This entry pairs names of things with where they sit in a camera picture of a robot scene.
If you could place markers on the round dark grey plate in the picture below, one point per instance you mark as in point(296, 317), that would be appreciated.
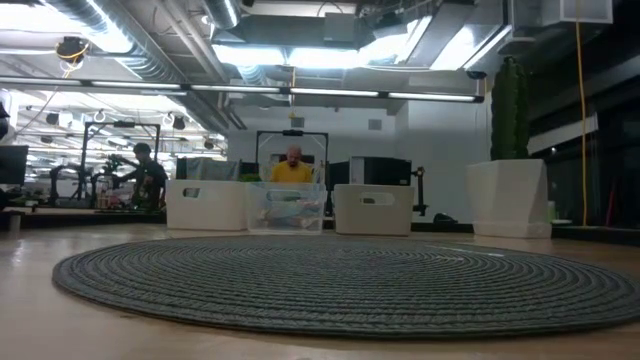
point(320, 285)

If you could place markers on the white plastic bin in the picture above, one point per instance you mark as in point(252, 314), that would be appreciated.
point(350, 220)
point(220, 210)

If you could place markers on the green cactus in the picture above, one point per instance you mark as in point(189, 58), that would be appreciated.
point(510, 110)

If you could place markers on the black frame bracket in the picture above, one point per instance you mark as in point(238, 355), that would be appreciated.
point(420, 192)

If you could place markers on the white plant pot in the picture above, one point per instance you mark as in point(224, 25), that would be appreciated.
point(507, 200)

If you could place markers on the clear plastic bin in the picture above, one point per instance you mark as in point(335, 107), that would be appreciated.
point(310, 192)

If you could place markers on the black computer monitor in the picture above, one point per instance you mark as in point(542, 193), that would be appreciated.
point(380, 172)
point(12, 165)

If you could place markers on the person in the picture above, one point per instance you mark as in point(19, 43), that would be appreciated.
point(147, 177)
point(291, 172)

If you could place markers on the long LED light bar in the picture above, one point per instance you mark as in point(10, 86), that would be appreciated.
point(240, 89)

